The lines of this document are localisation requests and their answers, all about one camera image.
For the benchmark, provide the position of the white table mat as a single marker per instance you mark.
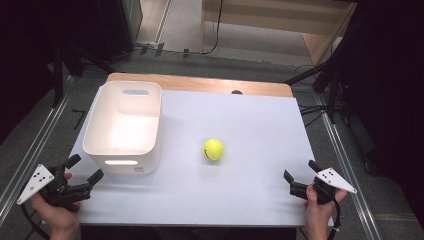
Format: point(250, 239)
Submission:
point(253, 133)

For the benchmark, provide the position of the light wooden cabinet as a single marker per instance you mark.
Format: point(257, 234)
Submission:
point(266, 16)

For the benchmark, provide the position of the wooden table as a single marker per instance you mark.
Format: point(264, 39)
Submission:
point(200, 83)

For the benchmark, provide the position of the person's right hand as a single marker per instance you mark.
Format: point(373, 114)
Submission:
point(318, 216)

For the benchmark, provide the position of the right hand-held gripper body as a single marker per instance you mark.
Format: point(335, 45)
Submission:
point(325, 193)

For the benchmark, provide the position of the dark cabinet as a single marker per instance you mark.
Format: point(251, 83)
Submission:
point(116, 26)

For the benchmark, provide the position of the white plastic storage bin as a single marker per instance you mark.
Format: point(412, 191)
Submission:
point(123, 133)

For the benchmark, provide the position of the metal floor rail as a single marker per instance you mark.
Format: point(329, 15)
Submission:
point(33, 150)
point(346, 166)

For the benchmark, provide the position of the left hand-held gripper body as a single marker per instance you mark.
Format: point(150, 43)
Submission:
point(60, 191)

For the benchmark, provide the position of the person's left hand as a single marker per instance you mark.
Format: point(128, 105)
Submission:
point(60, 221)

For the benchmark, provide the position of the yellow tennis ball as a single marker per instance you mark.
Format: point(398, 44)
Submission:
point(213, 149)

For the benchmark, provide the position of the black tripod stand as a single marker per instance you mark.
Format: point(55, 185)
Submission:
point(58, 76)
point(333, 86)

